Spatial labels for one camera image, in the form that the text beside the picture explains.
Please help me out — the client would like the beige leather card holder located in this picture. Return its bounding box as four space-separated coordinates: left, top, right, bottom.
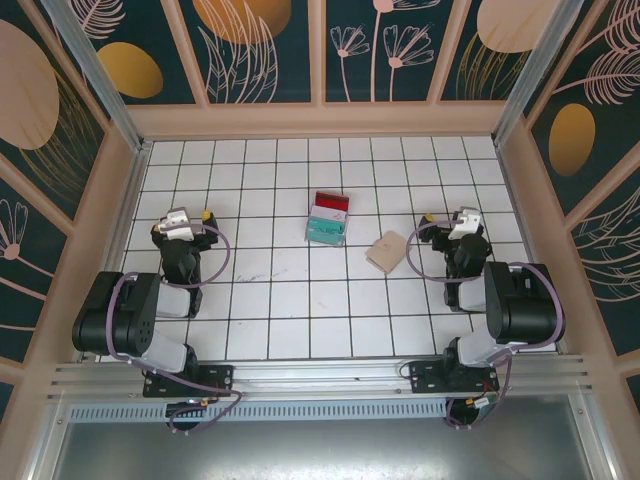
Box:
366 229 407 274

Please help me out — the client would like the clear acrylic card stand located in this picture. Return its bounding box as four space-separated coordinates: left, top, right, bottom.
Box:
303 189 352 249

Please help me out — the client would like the white card with red mark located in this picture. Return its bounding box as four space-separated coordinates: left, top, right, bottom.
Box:
309 203 350 225

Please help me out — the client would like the steel sheet panel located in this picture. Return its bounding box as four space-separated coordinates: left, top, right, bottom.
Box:
29 419 616 480

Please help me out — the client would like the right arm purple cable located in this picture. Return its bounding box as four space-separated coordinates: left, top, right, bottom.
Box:
406 219 566 431

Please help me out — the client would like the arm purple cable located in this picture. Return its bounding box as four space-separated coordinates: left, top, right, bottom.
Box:
107 222 244 436
406 219 566 431

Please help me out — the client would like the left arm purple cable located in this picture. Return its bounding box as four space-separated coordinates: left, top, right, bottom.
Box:
107 222 244 436

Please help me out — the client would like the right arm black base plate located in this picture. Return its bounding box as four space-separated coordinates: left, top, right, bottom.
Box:
408 359 501 396

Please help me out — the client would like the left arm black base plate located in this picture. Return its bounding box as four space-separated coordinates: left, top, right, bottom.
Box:
143 363 235 400

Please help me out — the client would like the aluminium frame post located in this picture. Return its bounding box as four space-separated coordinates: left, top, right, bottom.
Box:
39 0 152 154
492 0 574 146

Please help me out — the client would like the aluminium mounting rail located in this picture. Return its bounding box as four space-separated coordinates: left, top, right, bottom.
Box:
47 354 596 401

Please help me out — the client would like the grey slotted cable duct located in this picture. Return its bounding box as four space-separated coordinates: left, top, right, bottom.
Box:
67 397 449 424

